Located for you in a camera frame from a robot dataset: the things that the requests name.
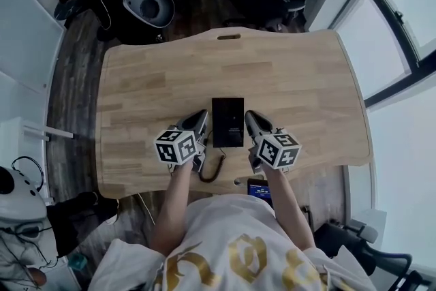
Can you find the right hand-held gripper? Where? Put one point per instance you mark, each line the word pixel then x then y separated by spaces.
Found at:
pixel 277 151

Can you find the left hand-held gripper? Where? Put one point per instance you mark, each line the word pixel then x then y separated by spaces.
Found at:
pixel 175 148

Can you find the person's right forearm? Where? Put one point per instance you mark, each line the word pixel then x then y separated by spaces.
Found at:
pixel 289 211

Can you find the person's left forearm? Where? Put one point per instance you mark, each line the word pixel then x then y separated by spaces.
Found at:
pixel 170 211

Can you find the small blue screen device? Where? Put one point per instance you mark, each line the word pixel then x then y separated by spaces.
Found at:
pixel 260 191

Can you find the white shirt with gold print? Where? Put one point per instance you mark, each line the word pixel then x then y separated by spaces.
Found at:
pixel 231 225

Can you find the black mesh office chair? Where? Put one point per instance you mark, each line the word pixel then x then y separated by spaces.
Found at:
pixel 337 242

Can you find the white metal desk leg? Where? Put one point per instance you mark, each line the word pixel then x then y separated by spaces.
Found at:
pixel 51 132

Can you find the teal box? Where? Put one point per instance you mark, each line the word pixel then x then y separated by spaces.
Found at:
pixel 77 261

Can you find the black round disc base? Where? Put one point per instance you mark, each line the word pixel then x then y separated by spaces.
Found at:
pixel 68 10

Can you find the black window frame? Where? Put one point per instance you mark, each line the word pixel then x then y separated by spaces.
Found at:
pixel 391 89

